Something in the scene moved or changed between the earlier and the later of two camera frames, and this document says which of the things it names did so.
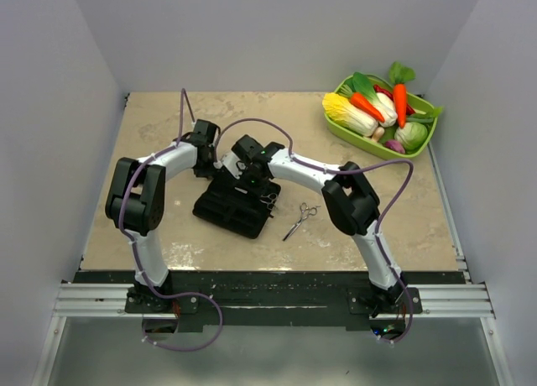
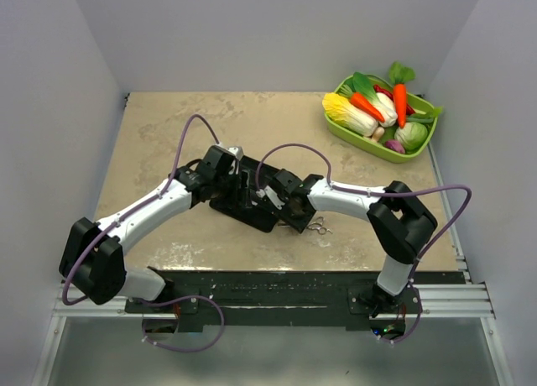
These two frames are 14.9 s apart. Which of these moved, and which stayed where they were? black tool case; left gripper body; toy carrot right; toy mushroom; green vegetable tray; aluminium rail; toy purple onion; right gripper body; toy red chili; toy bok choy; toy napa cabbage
Moved: right gripper body; left gripper body; black tool case
Stayed: green vegetable tray; toy purple onion; toy napa cabbage; toy bok choy; toy red chili; toy carrot right; aluminium rail; toy mushroom
